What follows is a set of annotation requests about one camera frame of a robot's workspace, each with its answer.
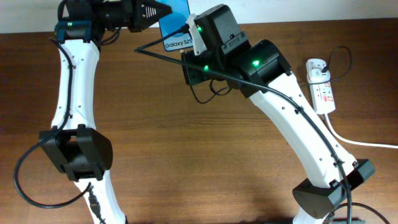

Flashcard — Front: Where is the blue Samsung Galaxy smartphone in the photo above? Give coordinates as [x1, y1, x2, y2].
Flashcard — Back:
[157, 0, 193, 52]

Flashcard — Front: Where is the black USB charging cable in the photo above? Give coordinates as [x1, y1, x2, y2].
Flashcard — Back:
[180, 45, 353, 105]

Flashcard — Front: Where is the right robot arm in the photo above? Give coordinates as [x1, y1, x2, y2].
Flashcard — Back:
[182, 4, 375, 223]

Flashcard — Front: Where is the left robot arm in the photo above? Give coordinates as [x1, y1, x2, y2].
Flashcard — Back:
[39, 0, 172, 223]

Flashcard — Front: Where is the white USB charger adapter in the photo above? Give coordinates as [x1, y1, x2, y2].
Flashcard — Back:
[307, 69, 331, 84]

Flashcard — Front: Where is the white power strip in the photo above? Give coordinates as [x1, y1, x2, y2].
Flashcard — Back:
[306, 58, 336, 114]

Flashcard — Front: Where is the white power strip cord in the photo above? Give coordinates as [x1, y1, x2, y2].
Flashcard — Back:
[322, 113, 398, 149]

